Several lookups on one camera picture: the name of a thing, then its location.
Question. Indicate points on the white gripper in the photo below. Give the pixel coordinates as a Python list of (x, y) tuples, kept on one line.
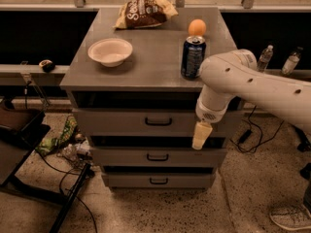
[(208, 115)]

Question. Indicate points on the grey top drawer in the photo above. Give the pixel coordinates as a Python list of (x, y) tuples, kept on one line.
[(131, 122)]

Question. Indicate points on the grey drawer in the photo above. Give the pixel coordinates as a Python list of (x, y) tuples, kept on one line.
[(131, 122), (158, 181), (156, 157)]

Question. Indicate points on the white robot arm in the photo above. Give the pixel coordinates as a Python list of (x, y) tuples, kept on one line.
[(233, 74)]

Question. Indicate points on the grey drawer cabinet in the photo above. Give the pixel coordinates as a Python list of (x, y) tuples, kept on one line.
[(150, 79)]

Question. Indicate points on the grey bottom drawer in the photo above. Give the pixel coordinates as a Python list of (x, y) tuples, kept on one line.
[(158, 181)]

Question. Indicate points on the grey middle drawer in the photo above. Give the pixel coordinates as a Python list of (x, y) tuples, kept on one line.
[(156, 157)]

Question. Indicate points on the blue soda can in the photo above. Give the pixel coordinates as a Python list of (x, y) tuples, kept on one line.
[(193, 54)]

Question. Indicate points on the clear water bottle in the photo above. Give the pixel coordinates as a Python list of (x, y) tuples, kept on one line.
[(292, 61), (264, 58)]

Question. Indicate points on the orange fruit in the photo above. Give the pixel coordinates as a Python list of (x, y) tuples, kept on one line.
[(197, 27)]

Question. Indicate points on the white bowl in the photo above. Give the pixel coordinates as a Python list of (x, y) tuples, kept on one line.
[(110, 52)]

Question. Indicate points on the grey sneaker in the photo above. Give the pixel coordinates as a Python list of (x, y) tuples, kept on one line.
[(292, 218)]

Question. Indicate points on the brown chip bag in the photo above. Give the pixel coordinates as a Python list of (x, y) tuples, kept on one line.
[(137, 14)]

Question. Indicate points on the green snack bag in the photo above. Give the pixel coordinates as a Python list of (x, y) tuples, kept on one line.
[(48, 145)]

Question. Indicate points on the small black yellow object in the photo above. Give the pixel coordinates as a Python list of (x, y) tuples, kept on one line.
[(47, 65)]

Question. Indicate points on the black table stand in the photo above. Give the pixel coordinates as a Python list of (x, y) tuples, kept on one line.
[(22, 130)]

